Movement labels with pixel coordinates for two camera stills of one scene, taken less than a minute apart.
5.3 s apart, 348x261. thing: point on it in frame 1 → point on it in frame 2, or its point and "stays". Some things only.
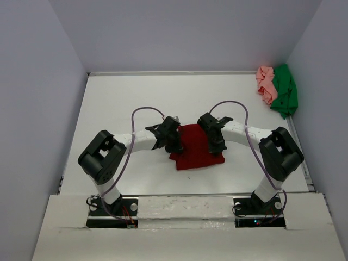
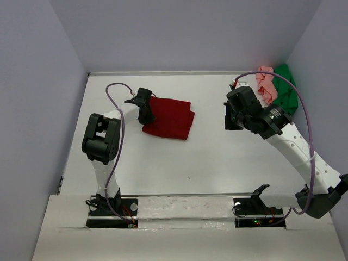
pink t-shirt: (266, 86) stays
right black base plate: (253, 212) stays
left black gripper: (176, 148) → (150, 118)
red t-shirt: (195, 152) → (173, 118)
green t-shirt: (286, 103) stays
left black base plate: (122, 213) stays
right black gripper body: (210, 138) → (235, 120)
